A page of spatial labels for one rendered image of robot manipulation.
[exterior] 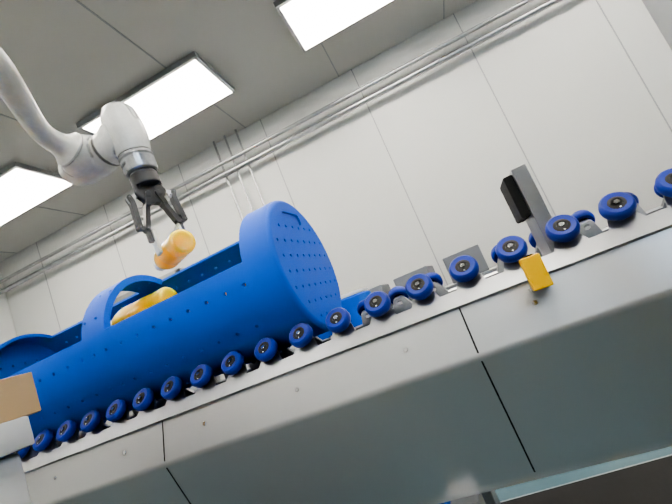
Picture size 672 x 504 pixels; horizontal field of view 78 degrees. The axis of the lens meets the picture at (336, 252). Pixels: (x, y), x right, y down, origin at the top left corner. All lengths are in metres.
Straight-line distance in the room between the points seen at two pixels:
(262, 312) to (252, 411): 0.17
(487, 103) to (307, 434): 4.09
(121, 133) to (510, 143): 3.72
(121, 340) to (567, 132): 4.18
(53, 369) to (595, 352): 0.99
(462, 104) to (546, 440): 4.02
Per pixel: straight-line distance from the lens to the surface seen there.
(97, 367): 0.98
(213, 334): 0.80
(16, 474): 0.72
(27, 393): 0.74
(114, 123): 1.29
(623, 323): 0.67
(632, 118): 4.72
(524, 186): 0.74
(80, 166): 1.35
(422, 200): 4.26
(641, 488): 1.73
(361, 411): 0.70
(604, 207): 0.69
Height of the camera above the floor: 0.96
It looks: 9 degrees up
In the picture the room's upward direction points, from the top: 22 degrees counter-clockwise
